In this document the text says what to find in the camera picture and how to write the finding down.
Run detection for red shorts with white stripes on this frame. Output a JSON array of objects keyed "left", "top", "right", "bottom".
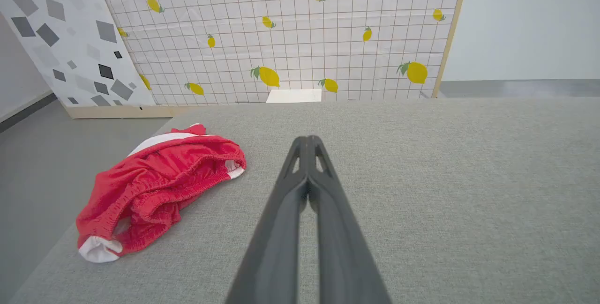
[{"left": 76, "top": 124, "right": 247, "bottom": 263}]

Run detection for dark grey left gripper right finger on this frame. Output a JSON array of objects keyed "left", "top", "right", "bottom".
[{"left": 308, "top": 136, "right": 392, "bottom": 304}]

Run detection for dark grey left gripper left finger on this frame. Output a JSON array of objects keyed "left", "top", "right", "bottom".
[{"left": 226, "top": 136, "right": 309, "bottom": 304}]

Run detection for lemon print grid panel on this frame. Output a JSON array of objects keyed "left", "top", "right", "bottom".
[{"left": 94, "top": 0, "right": 467, "bottom": 106}]

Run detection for white grey terrazzo pattern panel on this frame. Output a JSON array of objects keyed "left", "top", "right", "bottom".
[{"left": 0, "top": 0, "right": 156, "bottom": 108}]

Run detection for white flat board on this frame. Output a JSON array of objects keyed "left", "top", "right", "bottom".
[{"left": 266, "top": 89, "right": 323, "bottom": 104}]

